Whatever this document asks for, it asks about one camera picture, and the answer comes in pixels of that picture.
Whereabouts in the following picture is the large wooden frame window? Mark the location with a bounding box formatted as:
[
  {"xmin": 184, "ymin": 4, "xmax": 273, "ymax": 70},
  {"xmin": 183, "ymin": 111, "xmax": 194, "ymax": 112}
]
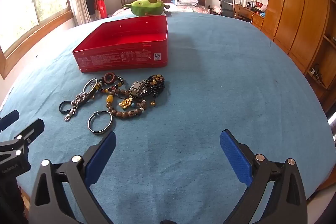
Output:
[{"xmin": 0, "ymin": 0, "xmax": 74, "ymax": 80}]

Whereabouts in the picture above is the red tin box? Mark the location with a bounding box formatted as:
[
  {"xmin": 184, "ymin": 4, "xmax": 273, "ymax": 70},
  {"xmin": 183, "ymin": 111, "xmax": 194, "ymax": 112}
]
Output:
[{"xmin": 72, "ymin": 15, "xmax": 168, "ymax": 73}]

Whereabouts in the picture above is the dark bead necklace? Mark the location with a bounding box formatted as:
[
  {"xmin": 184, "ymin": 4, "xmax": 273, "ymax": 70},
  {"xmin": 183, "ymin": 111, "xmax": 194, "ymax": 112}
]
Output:
[{"xmin": 143, "ymin": 74, "xmax": 166, "ymax": 107}]

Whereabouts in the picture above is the round silver bangle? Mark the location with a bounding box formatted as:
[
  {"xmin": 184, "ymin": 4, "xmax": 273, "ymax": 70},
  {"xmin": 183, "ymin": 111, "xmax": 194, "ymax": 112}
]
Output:
[{"xmin": 88, "ymin": 110, "xmax": 114, "ymax": 134}]

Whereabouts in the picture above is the folded quilt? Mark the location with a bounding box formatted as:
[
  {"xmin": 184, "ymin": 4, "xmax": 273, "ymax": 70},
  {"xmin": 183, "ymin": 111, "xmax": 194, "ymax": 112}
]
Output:
[{"xmin": 173, "ymin": 0, "xmax": 198, "ymax": 7}]

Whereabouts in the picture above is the gold pendant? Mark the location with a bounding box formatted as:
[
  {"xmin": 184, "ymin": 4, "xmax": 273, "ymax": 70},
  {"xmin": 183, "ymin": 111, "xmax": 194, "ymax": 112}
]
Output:
[{"xmin": 119, "ymin": 98, "xmax": 132, "ymax": 110}]

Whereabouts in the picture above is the open wooden shelf unit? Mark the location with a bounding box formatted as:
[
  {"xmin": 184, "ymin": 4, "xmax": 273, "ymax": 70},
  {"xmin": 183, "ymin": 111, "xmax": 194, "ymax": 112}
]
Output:
[{"xmin": 304, "ymin": 0, "xmax": 336, "ymax": 114}]

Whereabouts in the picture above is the oval silver bangle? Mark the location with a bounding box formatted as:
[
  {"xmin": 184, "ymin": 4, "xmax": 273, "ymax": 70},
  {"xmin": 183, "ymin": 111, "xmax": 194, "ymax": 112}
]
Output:
[{"xmin": 83, "ymin": 78, "xmax": 101, "ymax": 98}]

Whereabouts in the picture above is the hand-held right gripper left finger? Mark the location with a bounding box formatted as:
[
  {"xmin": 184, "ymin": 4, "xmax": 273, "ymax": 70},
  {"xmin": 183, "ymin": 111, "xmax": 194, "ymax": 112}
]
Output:
[{"xmin": 29, "ymin": 131, "xmax": 117, "ymax": 224}]

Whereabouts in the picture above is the dark beaded bracelet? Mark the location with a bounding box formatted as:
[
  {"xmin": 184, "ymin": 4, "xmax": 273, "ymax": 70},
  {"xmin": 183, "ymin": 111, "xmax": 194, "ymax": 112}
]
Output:
[{"xmin": 130, "ymin": 81, "xmax": 147, "ymax": 97}]

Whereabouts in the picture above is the wooden desk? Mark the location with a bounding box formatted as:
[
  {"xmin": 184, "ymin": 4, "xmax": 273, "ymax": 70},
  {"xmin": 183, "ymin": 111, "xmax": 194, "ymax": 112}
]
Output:
[{"xmin": 234, "ymin": 2, "xmax": 265, "ymax": 30}]

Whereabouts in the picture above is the brown bead bracelet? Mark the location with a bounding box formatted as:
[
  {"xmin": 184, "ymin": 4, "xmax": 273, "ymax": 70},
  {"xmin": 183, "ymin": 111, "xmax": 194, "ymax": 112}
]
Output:
[{"xmin": 106, "ymin": 94, "xmax": 147, "ymax": 120}]

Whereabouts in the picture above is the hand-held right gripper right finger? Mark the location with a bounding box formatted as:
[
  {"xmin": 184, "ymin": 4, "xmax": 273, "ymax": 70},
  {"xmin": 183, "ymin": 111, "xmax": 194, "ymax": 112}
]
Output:
[{"xmin": 220, "ymin": 129, "xmax": 308, "ymax": 224}]

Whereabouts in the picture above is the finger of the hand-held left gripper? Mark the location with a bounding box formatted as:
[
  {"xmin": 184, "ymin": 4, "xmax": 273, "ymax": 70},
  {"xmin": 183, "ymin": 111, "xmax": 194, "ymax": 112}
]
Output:
[
  {"xmin": 0, "ymin": 110, "xmax": 20, "ymax": 131},
  {"xmin": 0, "ymin": 118, "xmax": 45, "ymax": 161}
]

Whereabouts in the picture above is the multicolour bead bracelet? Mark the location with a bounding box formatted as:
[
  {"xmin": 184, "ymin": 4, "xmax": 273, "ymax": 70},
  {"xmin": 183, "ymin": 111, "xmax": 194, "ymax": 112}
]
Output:
[{"xmin": 98, "ymin": 76, "xmax": 130, "ymax": 96}]

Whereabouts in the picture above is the black office chair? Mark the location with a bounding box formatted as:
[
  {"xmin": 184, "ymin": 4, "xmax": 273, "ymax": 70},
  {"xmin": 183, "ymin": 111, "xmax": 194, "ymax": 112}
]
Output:
[{"xmin": 219, "ymin": 0, "xmax": 235, "ymax": 18}]

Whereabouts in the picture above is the wooden wardrobe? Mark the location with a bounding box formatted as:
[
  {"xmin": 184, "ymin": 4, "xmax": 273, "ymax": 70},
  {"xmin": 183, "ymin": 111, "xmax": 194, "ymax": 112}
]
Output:
[{"xmin": 261, "ymin": 0, "xmax": 331, "ymax": 75}]

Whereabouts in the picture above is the green plush toy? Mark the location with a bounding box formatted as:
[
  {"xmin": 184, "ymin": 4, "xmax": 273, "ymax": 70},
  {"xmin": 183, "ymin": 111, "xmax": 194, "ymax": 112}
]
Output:
[{"xmin": 123, "ymin": 0, "xmax": 172, "ymax": 17}]

